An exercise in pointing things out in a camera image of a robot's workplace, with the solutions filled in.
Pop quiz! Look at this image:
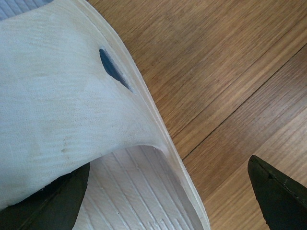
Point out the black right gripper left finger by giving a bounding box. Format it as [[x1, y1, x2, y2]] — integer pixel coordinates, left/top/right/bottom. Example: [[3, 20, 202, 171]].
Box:
[[0, 163, 90, 230]]

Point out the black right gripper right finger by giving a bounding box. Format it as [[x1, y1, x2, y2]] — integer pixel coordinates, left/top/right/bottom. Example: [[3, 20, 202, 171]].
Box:
[[248, 155, 307, 230]]

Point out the white slide sandal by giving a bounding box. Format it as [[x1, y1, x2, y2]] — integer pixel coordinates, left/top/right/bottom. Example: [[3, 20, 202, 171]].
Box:
[[0, 0, 210, 230]]

